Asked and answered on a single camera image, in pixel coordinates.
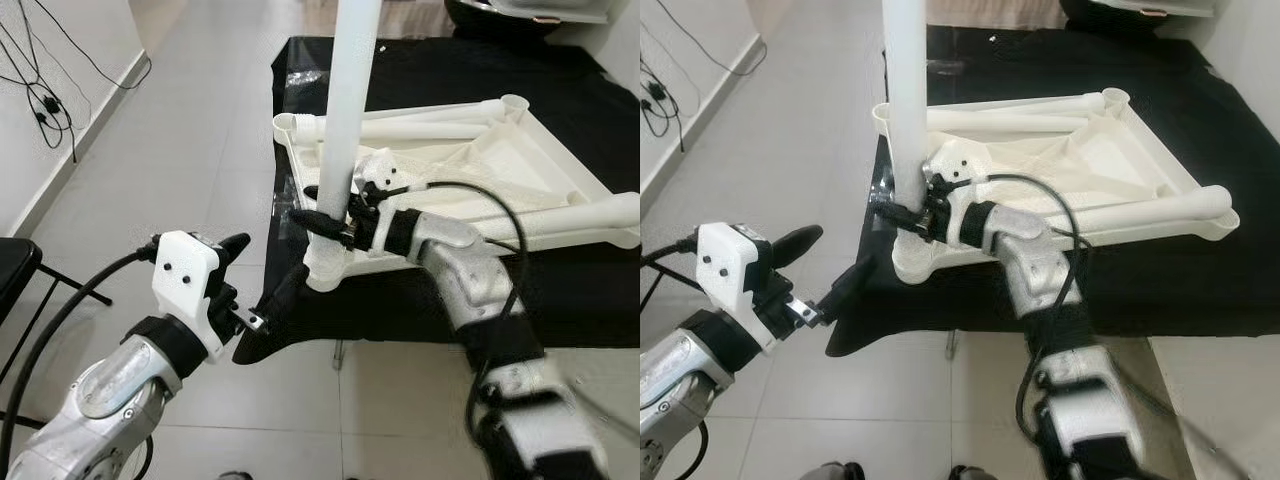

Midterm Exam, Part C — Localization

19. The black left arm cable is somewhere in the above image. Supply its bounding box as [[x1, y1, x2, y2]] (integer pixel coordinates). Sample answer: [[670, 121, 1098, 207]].
[[640, 236, 701, 269], [0, 240, 163, 471]]

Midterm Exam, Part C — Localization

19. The black table cloth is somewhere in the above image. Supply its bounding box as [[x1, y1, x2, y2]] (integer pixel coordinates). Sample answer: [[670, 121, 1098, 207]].
[[232, 36, 641, 366], [825, 25, 1280, 359]]

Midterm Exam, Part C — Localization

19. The white shelf board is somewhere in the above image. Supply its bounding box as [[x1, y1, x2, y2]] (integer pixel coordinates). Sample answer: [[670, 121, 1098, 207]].
[[478, 0, 613, 25], [1105, 0, 1229, 17]]

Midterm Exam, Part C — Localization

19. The woven wicker bench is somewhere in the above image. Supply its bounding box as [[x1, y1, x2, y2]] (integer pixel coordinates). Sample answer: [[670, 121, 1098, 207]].
[[925, 0, 1066, 29], [300, 0, 451, 39]]

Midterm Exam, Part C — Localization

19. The black metal chair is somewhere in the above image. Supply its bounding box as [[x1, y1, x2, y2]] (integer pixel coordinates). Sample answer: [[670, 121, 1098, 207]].
[[0, 237, 113, 431]]

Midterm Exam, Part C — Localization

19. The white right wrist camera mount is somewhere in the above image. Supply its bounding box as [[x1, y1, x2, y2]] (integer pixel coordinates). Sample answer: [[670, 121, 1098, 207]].
[[925, 140, 991, 246], [355, 148, 413, 253]]

